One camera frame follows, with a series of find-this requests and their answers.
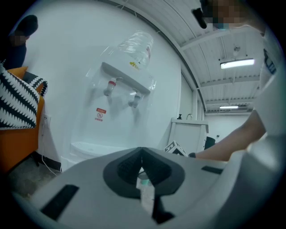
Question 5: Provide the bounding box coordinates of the black head camera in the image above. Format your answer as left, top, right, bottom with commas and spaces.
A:
191, 7, 208, 30

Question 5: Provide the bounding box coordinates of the white water dispenser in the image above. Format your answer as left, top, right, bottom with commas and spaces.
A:
60, 61, 155, 173

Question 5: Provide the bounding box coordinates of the white power cable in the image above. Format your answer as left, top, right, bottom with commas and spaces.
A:
41, 122, 59, 178

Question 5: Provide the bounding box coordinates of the mint green bottle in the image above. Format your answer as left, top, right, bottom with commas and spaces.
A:
136, 173, 151, 187

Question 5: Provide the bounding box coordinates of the clear water jug red label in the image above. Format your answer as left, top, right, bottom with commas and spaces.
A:
117, 30, 155, 70

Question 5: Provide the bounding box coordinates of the black office chair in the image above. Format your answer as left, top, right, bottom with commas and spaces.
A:
204, 136, 216, 151

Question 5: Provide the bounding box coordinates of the orange sofa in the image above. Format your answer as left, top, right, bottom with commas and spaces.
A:
0, 66, 46, 174

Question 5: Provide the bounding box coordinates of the black white striped blanket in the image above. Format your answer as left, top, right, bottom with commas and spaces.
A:
0, 64, 49, 131

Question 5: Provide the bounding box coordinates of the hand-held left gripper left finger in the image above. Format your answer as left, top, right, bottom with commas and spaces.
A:
31, 147, 157, 229

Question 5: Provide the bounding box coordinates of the person's right forearm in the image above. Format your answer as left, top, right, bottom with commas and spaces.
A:
194, 109, 268, 162

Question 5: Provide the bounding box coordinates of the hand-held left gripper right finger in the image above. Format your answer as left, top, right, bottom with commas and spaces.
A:
142, 147, 228, 229

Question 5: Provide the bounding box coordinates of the white vanity cabinet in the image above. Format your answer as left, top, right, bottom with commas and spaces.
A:
166, 117, 210, 155

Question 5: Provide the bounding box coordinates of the person's head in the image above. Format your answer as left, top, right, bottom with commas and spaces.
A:
201, 0, 266, 31

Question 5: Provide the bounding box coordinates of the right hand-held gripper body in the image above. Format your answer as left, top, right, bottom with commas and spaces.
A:
164, 140, 188, 157

